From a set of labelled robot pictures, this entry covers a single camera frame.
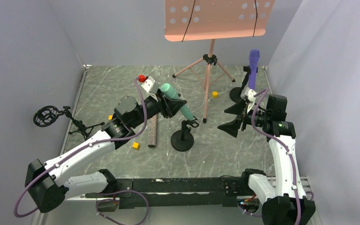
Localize black round-base mic stand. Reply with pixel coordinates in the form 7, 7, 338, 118
229, 66, 251, 103
171, 117, 199, 152

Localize yellow cube front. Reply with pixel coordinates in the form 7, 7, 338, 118
132, 142, 140, 150

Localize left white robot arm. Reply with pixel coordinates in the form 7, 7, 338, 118
25, 96, 187, 213

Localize purple microphone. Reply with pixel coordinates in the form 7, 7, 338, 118
248, 49, 260, 90

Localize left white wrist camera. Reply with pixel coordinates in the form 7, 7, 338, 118
138, 75, 160, 95

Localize mint green microphone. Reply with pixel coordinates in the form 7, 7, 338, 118
160, 83, 195, 120

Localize black shock-mount tripod stand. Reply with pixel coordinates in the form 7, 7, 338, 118
33, 105, 105, 140

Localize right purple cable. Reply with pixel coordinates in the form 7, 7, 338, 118
239, 88, 314, 225

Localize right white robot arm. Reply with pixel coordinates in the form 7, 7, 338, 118
218, 95, 316, 225

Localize pink music stand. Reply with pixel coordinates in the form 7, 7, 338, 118
164, 0, 275, 122

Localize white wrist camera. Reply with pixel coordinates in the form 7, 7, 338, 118
138, 75, 160, 95
240, 86, 257, 104

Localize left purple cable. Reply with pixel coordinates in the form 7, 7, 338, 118
14, 77, 150, 225

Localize purple cable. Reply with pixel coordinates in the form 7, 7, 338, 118
239, 88, 314, 225
14, 77, 150, 225

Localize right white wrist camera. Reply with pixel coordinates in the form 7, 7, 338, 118
240, 86, 257, 104

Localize glitter silver-head microphone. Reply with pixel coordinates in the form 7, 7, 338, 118
148, 115, 158, 148

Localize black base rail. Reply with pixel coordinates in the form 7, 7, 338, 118
87, 175, 262, 210

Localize yellow cube near music stand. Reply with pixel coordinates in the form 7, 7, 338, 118
212, 91, 218, 98

